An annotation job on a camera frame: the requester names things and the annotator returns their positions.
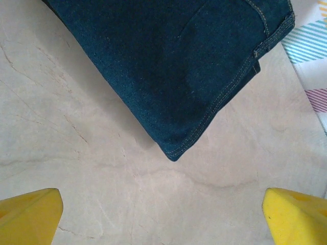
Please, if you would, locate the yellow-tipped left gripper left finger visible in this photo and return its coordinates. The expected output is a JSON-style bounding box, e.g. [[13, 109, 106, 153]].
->
[[0, 188, 64, 245]]

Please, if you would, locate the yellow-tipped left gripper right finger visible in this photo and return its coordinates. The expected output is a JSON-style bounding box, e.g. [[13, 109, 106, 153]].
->
[[262, 187, 327, 245]]

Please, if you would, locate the dark blue denim skirt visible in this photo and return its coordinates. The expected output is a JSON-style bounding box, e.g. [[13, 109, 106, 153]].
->
[[40, 0, 296, 163]]

